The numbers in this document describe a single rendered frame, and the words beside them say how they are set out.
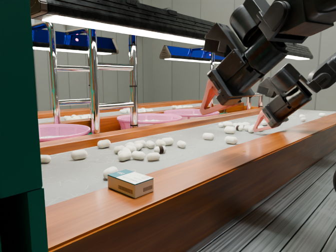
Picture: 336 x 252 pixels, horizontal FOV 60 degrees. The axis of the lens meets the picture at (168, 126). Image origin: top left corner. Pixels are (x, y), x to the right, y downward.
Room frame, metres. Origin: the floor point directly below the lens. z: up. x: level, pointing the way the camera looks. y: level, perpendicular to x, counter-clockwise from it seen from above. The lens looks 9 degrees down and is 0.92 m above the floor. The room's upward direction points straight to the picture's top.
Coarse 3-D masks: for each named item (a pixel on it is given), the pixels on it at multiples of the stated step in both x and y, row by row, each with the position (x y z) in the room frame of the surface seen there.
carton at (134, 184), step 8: (112, 176) 0.39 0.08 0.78; (120, 176) 0.39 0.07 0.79; (128, 176) 0.39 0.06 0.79; (136, 176) 0.39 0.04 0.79; (144, 176) 0.39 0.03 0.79; (112, 184) 0.39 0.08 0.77; (120, 184) 0.38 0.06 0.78; (128, 184) 0.37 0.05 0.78; (136, 184) 0.37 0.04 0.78; (144, 184) 0.38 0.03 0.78; (152, 184) 0.39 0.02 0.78; (128, 192) 0.37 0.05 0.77; (136, 192) 0.37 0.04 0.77; (144, 192) 0.38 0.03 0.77
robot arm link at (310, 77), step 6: (330, 60) 0.83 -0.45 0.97; (318, 66) 0.87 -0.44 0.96; (324, 66) 0.82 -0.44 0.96; (330, 66) 0.82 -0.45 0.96; (312, 72) 0.86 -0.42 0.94; (318, 72) 0.83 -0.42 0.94; (324, 72) 0.82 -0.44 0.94; (330, 72) 0.82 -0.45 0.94; (312, 78) 0.83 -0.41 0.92; (330, 84) 0.82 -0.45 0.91
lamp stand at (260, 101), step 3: (285, 42) 1.47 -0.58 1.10; (261, 78) 1.68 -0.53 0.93; (255, 93) 1.62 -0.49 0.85; (258, 93) 1.64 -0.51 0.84; (252, 96) 1.61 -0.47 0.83; (261, 96) 1.68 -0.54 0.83; (246, 99) 1.57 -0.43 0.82; (249, 99) 1.56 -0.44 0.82; (261, 99) 1.68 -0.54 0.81; (246, 102) 1.57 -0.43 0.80; (249, 102) 1.56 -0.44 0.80; (258, 102) 1.69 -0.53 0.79; (261, 102) 1.68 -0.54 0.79; (246, 105) 1.57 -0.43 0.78; (249, 105) 1.56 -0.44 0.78; (258, 105) 1.68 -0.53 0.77; (261, 105) 1.68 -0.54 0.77; (246, 108) 1.57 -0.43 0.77; (249, 108) 1.56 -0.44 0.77
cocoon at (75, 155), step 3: (75, 150) 0.64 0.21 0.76; (78, 150) 0.65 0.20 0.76; (81, 150) 0.65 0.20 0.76; (84, 150) 0.65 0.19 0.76; (72, 153) 0.64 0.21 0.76; (75, 153) 0.64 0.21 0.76; (78, 153) 0.64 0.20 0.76; (81, 153) 0.64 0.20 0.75; (84, 153) 0.65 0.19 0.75; (72, 156) 0.63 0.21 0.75; (75, 156) 0.63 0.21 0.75; (78, 156) 0.64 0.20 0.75; (81, 156) 0.64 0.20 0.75; (84, 156) 0.65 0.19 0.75; (75, 159) 0.64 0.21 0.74
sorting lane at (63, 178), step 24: (240, 120) 1.29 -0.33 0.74; (264, 120) 1.29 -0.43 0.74; (288, 120) 1.29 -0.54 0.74; (120, 144) 0.80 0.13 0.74; (192, 144) 0.80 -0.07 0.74; (216, 144) 0.80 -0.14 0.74; (48, 168) 0.58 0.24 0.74; (72, 168) 0.58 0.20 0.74; (96, 168) 0.58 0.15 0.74; (120, 168) 0.58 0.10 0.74; (144, 168) 0.58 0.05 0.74; (48, 192) 0.45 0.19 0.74; (72, 192) 0.45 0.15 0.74
